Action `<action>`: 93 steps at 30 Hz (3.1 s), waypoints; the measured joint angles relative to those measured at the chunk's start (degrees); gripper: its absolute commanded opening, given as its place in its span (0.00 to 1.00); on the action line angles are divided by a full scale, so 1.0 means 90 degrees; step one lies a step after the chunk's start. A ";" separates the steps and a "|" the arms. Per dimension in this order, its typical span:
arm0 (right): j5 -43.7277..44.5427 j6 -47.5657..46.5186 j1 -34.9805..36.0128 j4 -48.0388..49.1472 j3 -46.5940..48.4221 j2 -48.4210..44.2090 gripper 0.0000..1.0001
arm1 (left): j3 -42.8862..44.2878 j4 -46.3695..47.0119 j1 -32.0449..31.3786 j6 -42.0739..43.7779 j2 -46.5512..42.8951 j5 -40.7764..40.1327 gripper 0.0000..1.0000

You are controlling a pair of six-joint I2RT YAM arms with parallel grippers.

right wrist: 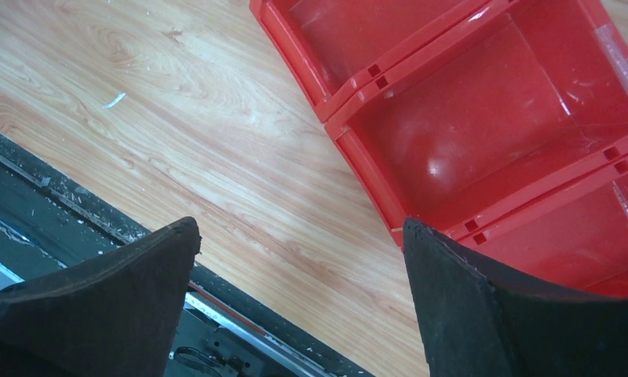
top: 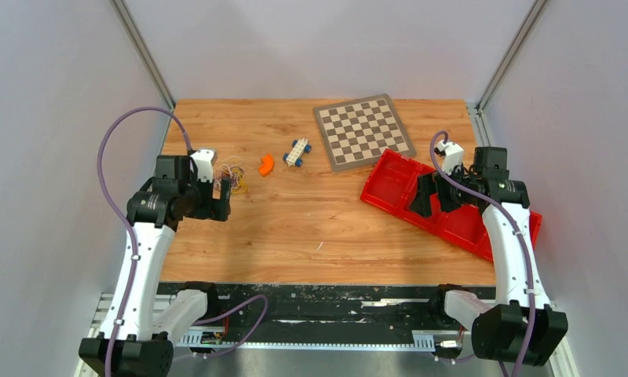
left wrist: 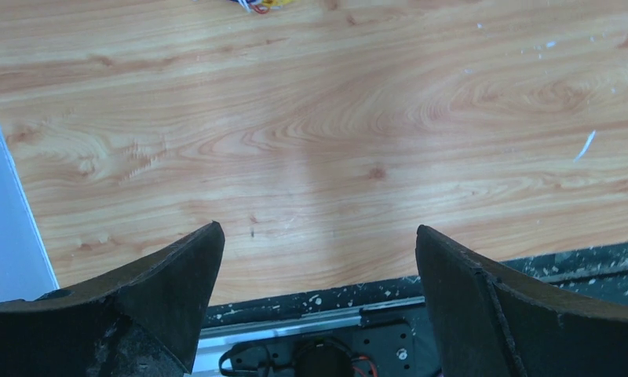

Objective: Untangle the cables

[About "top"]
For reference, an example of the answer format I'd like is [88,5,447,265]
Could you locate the coloured thin cables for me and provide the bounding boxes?
[214,156,250,196]

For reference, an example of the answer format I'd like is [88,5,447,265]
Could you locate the orange curved plastic piece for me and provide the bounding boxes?
[257,154,275,178]

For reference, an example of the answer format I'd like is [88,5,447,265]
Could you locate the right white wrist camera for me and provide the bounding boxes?
[435,141,464,175]

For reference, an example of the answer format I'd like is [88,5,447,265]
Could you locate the wooden chessboard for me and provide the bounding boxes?
[313,94,417,172]

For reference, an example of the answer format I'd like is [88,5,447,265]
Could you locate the white toy car blue wheels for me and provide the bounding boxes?
[283,137,312,167]

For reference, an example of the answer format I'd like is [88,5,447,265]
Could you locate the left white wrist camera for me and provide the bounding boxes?
[190,148,217,183]

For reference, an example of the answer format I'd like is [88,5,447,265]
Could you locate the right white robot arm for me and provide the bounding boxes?
[410,141,568,368]

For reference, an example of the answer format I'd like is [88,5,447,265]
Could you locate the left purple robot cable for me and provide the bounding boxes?
[96,106,269,377]

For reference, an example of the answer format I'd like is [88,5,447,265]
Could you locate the red compartment tray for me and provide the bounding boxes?
[360,147,529,261]

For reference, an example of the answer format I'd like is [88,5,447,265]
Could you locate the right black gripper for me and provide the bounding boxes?
[409,162,478,218]

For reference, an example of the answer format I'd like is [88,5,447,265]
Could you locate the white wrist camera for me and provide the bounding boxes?
[435,141,464,175]
[190,148,217,183]

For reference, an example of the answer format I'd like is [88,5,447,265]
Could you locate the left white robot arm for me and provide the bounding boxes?
[78,148,231,376]

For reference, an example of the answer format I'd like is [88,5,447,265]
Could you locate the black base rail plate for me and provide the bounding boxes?
[156,281,497,346]

